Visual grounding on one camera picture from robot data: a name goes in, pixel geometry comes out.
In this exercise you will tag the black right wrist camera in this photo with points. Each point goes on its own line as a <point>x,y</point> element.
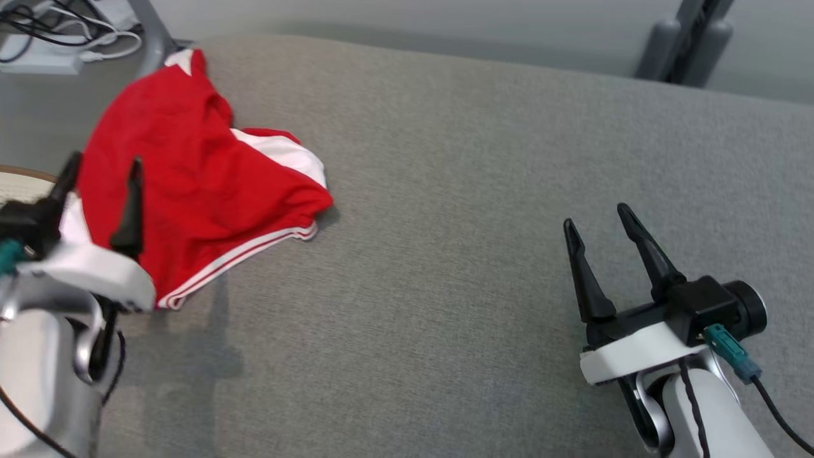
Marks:
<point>706,305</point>

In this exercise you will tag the grey metal frame leg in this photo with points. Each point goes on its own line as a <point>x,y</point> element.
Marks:
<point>152,32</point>

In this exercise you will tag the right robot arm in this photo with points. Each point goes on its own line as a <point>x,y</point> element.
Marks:
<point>718,413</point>

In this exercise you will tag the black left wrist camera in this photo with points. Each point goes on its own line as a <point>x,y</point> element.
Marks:
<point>25,222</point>

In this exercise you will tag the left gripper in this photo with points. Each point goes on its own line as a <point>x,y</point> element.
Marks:
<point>95,273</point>

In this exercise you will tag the red shorts with white stripes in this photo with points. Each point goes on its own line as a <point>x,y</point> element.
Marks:
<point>191,178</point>

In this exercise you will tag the woven laundry basket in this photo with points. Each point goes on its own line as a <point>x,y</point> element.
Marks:
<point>19,187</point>

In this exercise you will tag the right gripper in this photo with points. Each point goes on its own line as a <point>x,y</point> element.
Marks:
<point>636,353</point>

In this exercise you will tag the white power strip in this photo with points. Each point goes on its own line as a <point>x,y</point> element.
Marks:
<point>38,62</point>

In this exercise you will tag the grey double-post stand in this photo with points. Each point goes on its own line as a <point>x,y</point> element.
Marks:
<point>661,51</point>

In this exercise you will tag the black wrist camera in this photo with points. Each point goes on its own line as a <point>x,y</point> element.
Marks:
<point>706,305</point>
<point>25,222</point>

